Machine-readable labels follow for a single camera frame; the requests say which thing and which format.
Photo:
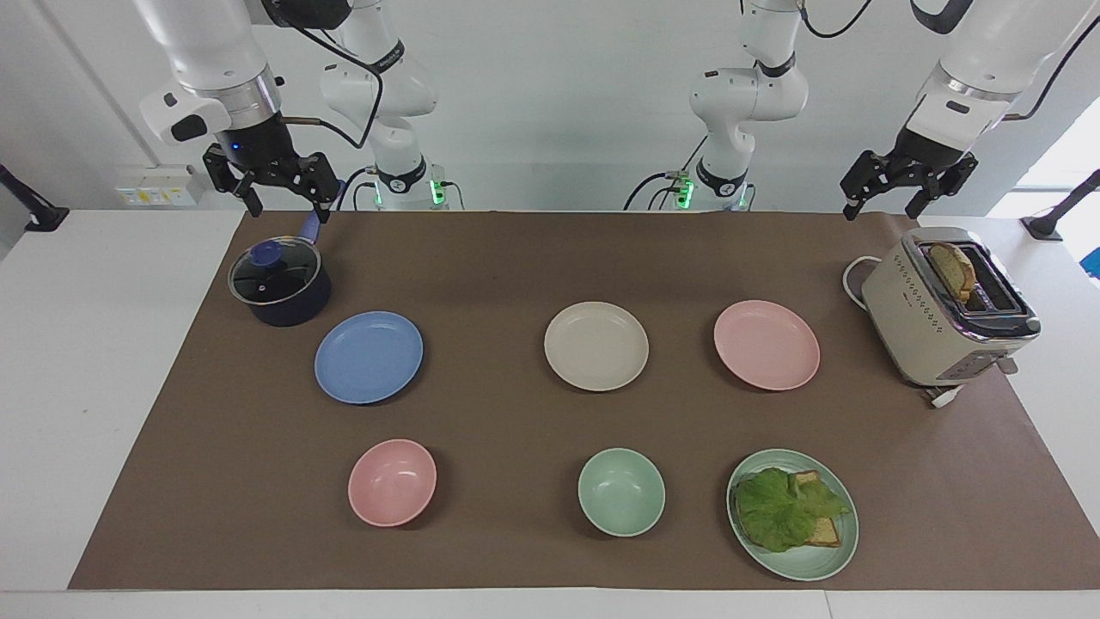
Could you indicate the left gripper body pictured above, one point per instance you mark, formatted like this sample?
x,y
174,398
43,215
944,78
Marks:
x,y
925,153

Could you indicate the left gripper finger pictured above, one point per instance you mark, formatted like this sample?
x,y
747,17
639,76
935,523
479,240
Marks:
x,y
950,178
866,176

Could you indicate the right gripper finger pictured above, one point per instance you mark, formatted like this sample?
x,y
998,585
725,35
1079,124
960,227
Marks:
x,y
230,174
320,179

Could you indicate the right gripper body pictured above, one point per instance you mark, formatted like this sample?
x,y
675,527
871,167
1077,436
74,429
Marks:
x,y
256,153

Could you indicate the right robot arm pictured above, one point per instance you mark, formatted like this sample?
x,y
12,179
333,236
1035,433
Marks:
x,y
215,43

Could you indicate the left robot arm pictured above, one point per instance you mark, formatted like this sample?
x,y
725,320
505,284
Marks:
x,y
748,94

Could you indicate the bread slice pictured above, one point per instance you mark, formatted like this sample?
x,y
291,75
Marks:
x,y
954,268

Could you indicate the glass lid with blue knob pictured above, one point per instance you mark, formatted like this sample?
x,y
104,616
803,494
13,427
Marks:
x,y
275,273

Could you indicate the black stand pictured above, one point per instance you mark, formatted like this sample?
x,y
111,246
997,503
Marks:
x,y
39,213
1053,219

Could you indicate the dark blue saucepan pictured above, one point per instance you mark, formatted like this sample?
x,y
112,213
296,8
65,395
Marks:
x,y
292,305

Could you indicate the beige toaster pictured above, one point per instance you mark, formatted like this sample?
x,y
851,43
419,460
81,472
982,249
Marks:
x,y
919,327

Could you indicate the blue object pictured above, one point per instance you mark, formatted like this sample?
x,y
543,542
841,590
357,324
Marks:
x,y
1093,264

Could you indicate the blue plate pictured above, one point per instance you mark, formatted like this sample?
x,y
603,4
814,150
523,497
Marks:
x,y
368,357

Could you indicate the pink plate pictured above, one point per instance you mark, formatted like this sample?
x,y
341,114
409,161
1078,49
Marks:
x,y
766,345

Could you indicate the pink bowl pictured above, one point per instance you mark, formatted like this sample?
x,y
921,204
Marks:
x,y
392,481

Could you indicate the beige plate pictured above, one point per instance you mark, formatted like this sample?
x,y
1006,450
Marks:
x,y
595,346

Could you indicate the green lettuce leaf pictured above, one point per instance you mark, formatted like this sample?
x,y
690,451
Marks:
x,y
778,511

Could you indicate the toast slice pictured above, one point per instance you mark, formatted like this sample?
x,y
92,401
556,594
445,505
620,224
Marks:
x,y
827,533

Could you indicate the green plate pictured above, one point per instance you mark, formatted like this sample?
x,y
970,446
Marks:
x,y
803,563

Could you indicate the green bowl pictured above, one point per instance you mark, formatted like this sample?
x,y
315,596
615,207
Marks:
x,y
620,492

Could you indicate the white wall socket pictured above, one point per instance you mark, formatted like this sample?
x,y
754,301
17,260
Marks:
x,y
155,193

